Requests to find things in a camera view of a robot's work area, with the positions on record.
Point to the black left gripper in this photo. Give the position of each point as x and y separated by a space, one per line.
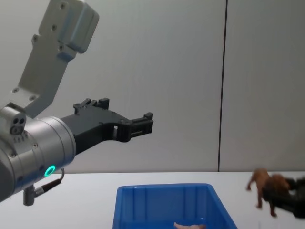
95 124

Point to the blue plastic bin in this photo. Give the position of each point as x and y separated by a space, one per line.
147 205

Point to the pink toy animal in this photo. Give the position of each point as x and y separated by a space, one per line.
188 225

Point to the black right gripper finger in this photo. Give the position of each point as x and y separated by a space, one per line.
297 183
289 202

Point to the brown toy lion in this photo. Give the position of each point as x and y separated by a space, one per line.
261 179

